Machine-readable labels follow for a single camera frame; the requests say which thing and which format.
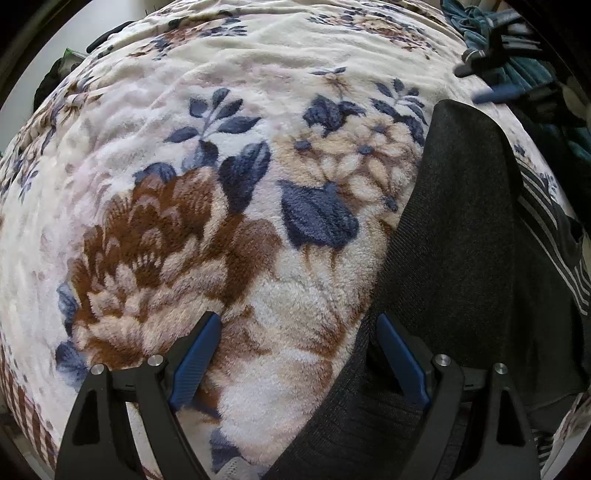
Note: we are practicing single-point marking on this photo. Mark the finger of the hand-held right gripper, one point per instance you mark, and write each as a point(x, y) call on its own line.
point(498, 93)
point(475, 62)

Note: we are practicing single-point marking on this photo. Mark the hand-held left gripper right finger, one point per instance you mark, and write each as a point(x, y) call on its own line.
point(401, 357)

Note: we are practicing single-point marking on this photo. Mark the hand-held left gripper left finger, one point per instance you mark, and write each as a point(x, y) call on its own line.
point(196, 357)

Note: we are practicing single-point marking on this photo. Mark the black knit garment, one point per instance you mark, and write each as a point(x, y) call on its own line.
point(461, 258)

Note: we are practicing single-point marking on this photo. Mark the teal velvet garment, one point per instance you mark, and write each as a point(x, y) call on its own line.
point(480, 27)

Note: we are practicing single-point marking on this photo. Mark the striped dark garment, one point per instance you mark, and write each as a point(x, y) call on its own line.
point(549, 217)

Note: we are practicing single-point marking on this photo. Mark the floral fleece blanket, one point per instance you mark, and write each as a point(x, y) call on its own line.
point(231, 138)

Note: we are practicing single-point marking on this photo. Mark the dark cloth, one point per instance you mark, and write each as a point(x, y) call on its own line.
point(51, 85)

